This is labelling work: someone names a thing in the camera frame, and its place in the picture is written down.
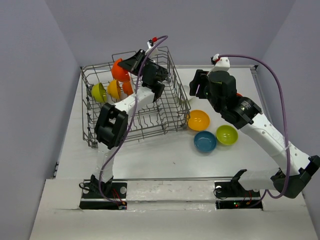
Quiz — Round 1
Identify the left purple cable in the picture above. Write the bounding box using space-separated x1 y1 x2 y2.
98 35 169 203

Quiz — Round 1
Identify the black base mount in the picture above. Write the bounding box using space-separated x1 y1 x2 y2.
213 181 263 210
79 181 128 210

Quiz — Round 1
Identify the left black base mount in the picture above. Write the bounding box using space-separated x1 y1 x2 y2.
79 181 128 210

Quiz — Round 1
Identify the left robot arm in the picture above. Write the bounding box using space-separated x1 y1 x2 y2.
89 48 168 198

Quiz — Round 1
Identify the square white bowl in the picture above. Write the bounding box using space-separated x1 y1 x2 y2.
181 85 194 103

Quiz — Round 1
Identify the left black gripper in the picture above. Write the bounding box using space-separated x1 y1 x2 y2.
117 49 155 77

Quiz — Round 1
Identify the lime green bowl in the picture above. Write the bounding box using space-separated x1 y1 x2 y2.
91 82 107 103
216 125 239 146

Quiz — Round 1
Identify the grey wire dish rack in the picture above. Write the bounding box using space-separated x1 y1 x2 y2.
80 46 191 149

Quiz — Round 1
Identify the blue bowl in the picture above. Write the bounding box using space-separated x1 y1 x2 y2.
193 131 218 153

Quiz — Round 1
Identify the metal rail at front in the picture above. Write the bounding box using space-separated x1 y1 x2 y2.
113 176 233 181

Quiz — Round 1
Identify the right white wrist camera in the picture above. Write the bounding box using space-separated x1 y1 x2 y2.
209 54 231 73

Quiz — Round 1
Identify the yellow bowl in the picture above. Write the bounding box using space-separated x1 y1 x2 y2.
107 79 121 100
187 109 211 132

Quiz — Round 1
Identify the round white bowl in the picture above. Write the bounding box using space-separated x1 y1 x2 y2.
122 81 134 96

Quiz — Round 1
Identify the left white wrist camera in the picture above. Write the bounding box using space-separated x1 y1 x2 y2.
145 41 159 63

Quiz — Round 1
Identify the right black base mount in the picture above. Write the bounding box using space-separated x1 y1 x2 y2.
213 181 263 210

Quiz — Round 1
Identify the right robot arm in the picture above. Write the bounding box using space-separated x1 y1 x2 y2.
189 69 320 199

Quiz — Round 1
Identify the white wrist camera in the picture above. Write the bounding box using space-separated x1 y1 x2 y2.
145 41 159 63
209 54 231 73

